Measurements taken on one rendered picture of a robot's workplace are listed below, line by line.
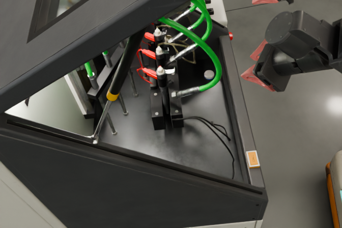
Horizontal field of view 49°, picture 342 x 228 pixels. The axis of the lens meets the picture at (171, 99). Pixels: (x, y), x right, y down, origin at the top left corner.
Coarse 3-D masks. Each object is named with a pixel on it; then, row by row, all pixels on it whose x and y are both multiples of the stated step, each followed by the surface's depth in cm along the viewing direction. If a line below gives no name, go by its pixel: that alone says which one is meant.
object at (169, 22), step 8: (168, 24) 80; (176, 24) 80; (184, 32) 80; (192, 32) 81; (200, 40) 82; (208, 48) 83; (216, 56) 85; (88, 64) 103; (216, 64) 86; (88, 72) 105; (216, 72) 88; (216, 80) 90; (200, 88) 95; (208, 88) 94
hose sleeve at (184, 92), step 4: (192, 88) 97; (196, 88) 96; (180, 92) 100; (184, 92) 99; (188, 92) 98; (192, 92) 97; (196, 92) 96; (200, 92) 96; (180, 96) 100; (184, 96) 100
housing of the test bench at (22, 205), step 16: (0, 176) 78; (0, 192) 85; (16, 192) 85; (0, 208) 92; (16, 208) 93; (32, 208) 94; (0, 224) 101; (16, 224) 102; (32, 224) 103; (48, 224) 104
